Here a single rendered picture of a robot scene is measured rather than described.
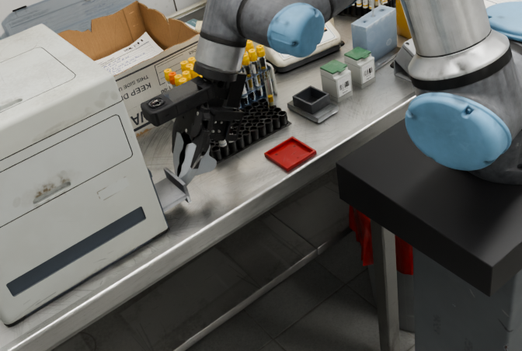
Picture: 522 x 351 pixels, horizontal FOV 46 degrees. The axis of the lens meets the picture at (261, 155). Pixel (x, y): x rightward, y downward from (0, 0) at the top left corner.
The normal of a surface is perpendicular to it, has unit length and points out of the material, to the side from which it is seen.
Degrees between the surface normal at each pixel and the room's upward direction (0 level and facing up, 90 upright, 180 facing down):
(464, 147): 98
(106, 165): 90
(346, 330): 0
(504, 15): 8
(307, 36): 97
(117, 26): 87
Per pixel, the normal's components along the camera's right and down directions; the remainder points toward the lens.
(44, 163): 0.59, 0.40
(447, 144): -0.59, 0.66
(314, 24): 0.76, 0.39
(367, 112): -0.16, -0.79
